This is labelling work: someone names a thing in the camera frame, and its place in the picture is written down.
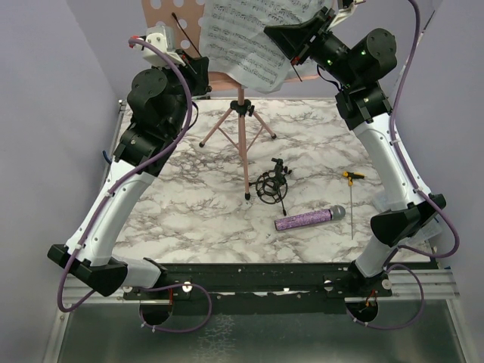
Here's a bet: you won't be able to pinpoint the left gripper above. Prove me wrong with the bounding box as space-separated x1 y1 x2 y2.
152 48 213 136

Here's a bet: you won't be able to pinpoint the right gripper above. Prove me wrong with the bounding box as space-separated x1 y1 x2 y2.
263 8 358 89

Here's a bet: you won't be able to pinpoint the sheet music page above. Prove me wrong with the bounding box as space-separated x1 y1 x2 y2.
200 1 333 94

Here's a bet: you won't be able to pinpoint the black microphone shock mount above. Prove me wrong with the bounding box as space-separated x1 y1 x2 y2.
249 158 292 216

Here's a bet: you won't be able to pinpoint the purple glitter microphone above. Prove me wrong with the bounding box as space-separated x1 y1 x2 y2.
274 205 346 231

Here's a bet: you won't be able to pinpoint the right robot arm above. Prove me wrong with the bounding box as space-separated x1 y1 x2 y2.
264 8 446 296

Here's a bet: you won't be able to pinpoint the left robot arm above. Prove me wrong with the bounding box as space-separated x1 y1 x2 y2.
48 51 209 299

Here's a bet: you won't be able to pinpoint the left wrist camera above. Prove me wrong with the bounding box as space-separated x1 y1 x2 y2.
129 26 185 67

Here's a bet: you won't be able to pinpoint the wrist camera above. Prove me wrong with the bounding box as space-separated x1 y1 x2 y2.
129 26 185 67
329 0 366 29

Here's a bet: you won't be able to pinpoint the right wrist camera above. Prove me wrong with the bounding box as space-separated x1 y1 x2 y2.
329 0 366 29

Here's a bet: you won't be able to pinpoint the blue handled pliers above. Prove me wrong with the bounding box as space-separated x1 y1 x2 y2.
102 150 112 164

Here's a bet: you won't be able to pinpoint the yellow handled screwdriver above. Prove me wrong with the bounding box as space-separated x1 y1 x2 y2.
342 171 365 238

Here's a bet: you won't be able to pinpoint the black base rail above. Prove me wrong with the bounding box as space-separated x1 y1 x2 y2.
64 262 461 315

